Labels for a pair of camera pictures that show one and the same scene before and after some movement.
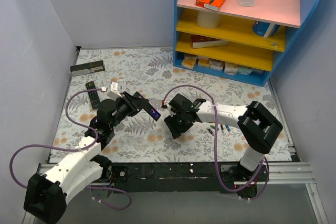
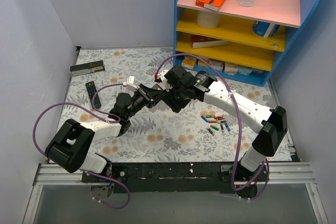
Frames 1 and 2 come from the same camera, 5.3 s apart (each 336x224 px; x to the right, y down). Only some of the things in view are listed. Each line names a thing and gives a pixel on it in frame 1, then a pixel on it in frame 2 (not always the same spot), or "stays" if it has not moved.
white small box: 217,65 stays
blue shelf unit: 247,43 stays
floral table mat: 150,72 stays
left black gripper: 135,102 → 146,94
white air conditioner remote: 121,85 stays
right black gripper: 179,114 → 176,94
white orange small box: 231,68 stays
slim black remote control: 153,112 → 156,98
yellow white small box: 204,62 stays
